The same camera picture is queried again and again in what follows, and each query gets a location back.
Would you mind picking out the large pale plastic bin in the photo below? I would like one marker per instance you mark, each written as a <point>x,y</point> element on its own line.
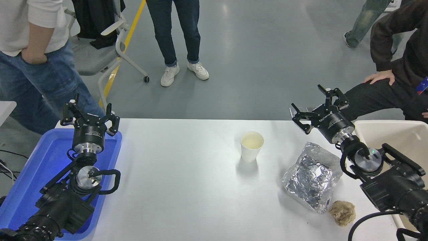
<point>394,137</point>

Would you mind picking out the blue red badge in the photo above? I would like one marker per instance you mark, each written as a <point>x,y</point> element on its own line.
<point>423,85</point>

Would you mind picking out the crumpled tan paper ball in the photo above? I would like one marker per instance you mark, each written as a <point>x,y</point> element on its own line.
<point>342,212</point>

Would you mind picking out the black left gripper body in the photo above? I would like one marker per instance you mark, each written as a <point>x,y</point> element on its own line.
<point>89,132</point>

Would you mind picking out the blue plastic tray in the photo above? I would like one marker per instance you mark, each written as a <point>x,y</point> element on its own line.
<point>40,160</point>

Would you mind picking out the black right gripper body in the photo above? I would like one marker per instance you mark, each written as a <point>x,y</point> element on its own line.
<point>332,124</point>

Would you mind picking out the crumpled silver foil tray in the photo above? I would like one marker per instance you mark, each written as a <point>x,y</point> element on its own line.
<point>311,180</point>

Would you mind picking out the white paper cup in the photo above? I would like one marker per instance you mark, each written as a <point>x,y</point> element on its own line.
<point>250,152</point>

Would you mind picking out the white stand base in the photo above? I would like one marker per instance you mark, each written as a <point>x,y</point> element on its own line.
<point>394,5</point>

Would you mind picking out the small white side table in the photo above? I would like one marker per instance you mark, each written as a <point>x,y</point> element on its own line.
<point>6,112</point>

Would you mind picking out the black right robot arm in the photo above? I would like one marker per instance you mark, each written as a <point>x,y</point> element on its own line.
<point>394,187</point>

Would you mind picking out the person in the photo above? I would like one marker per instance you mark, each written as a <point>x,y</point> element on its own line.
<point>33,83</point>
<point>411,50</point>
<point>366,20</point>
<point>167,33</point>

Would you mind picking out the grey white office chair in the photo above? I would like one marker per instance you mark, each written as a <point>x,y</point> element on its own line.
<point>88,60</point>

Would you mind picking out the person's forearm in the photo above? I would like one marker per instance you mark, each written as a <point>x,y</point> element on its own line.
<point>38,40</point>

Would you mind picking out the black jacket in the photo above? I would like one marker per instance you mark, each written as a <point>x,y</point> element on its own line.
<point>93,23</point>

